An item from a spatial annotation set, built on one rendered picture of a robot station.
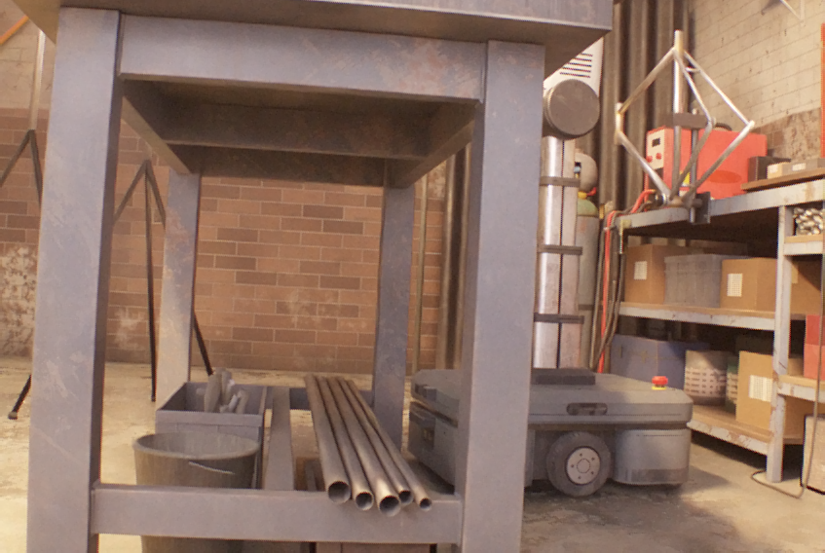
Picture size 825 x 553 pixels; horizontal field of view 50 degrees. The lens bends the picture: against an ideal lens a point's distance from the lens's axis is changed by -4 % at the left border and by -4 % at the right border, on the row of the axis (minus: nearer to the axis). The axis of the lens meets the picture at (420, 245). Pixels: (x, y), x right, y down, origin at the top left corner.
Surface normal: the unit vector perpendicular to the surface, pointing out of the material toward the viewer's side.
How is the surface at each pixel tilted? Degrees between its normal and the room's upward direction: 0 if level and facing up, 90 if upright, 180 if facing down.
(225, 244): 90
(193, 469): 96
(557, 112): 90
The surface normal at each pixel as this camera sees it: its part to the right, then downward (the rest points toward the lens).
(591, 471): 0.25, -0.03
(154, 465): -0.44, 0.04
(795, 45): -0.99, -0.06
